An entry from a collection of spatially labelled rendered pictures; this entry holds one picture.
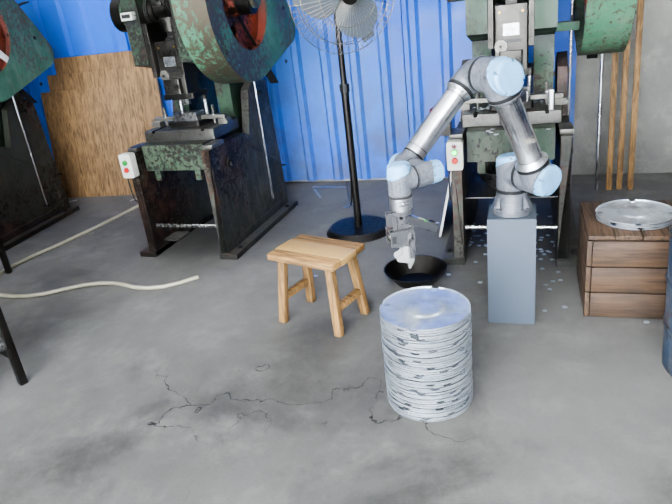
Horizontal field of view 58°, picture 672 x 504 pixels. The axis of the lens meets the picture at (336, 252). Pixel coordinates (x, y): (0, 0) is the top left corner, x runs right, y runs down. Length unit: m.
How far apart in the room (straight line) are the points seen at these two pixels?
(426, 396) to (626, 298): 0.99
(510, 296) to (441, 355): 0.67
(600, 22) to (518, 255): 0.99
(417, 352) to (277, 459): 0.55
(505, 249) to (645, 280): 0.54
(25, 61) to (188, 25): 1.77
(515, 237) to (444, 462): 0.92
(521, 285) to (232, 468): 1.28
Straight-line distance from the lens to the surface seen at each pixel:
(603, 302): 2.61
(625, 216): 2.64
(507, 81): 2.04
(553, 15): 2.96
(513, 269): 2.45
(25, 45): 4.66
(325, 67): 4.41
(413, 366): 1.93
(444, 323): 1.89
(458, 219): 2.99
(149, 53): 3.57
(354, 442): 1.99
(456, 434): 2.00
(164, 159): 3.54
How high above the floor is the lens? 1.29
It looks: 23 degrees down
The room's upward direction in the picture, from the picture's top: 7 degrees counter-clockwise
